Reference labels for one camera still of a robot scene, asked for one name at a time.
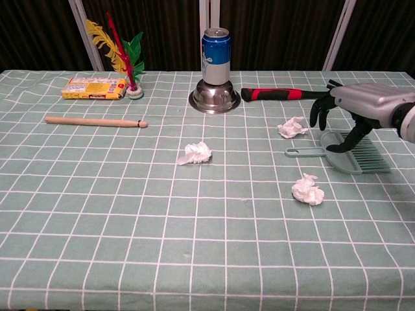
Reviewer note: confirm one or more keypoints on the upturned stainless steel bowl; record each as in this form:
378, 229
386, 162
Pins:
214, 98

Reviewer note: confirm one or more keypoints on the green white checked tablecloth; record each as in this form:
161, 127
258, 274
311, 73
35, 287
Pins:
162, 226

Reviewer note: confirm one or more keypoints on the blue silver drink can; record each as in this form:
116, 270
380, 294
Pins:
216, 61

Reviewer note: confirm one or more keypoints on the grey-green dustpan brush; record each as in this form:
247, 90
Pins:
342, 163

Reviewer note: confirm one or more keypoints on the white paper ball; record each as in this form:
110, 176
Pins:
291, 128
308, 191
196, 154

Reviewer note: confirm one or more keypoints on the white partition frame post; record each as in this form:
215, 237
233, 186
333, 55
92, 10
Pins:
343, 22
78, 9
204, 13

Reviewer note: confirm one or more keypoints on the colourful feather shuttlecock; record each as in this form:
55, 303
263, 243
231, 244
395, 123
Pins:
107, 45

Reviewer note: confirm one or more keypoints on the red black claw hammer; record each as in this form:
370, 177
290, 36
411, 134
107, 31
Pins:
275, 94

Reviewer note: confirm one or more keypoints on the wooden stick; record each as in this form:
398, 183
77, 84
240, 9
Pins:
94, 122

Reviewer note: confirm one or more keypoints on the yellow snack box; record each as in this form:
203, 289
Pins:
94, 89

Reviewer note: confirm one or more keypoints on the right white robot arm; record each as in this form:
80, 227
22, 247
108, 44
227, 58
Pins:
409, 124

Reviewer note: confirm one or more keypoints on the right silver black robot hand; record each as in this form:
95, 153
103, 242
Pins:
366, 100

